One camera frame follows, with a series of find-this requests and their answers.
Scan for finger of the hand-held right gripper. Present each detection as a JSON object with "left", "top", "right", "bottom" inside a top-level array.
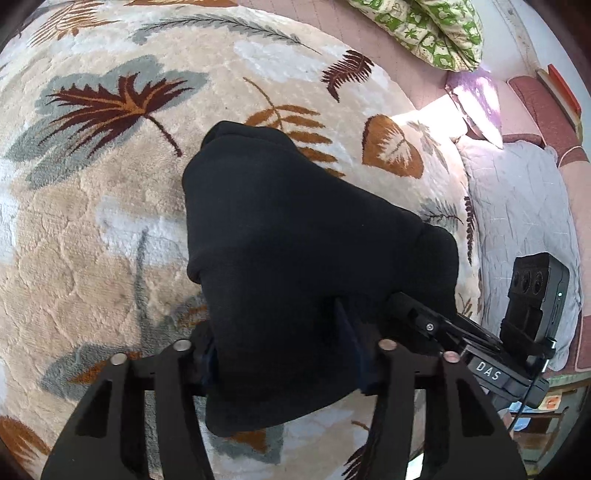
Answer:
[{"left": 388, "top": 291, "right": 504, "bottom": 357}]

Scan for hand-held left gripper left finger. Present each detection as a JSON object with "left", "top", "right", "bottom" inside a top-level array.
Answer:
[{"left": 41, "top": 323, "right": 218, "bottom": 480}]

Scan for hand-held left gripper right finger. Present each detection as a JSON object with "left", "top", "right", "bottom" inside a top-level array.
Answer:
[{"left": 335, "top": 298, "right": 529, "bottom": 480}]

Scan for black pants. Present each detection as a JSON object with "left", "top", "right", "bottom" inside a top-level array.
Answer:
[{"left": 181, "top": 121, "right": 460, "bottom": 437}]

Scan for wooden side table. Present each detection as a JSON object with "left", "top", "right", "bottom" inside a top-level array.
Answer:
[{"left": 510, "top": 385, "right": 580, "bottom": 464}]

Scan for leaf print fleece blanket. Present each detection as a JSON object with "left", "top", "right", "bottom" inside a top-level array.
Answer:
[{"left": 0, "top": 0, "right": 485, "bottom": 480}]

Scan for purple pillow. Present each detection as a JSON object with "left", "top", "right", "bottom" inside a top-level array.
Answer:
[{"left": 444, "top": 68, "right": 505, "bottom": 149}]

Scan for red book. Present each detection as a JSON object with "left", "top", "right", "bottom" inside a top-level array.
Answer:
[{"left": 534, "top": 64, "right": 583, "bottom": 126}]

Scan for green patterned pillow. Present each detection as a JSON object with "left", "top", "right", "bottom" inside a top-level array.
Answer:
[{"left": 346, "top": 0, "right": 484, "bottom": 73}]

